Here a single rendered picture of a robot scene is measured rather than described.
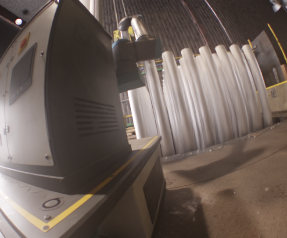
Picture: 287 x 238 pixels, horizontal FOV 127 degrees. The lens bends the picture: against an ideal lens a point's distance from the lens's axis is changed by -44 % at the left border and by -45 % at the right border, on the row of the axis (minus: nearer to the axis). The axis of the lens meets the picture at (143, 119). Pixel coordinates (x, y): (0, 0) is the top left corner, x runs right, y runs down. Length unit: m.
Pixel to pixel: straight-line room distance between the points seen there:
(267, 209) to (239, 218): 0.12
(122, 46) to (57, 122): 0.71
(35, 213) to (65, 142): 0.13
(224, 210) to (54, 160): 0.59
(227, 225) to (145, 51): 0.96
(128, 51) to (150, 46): 0.14
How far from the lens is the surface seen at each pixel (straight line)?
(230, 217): 0.58
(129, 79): 0.73
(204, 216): 0.59
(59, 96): 0.25
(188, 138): 1.66
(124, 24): 1.42
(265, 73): 8.32
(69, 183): 0.23
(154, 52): 0.86
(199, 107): 1.72
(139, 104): 1.67
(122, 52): 0.83
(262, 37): 8.24
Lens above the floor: 0.41
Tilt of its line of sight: 3 degrees up
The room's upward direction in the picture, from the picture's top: 12 degrees counter-clockwise
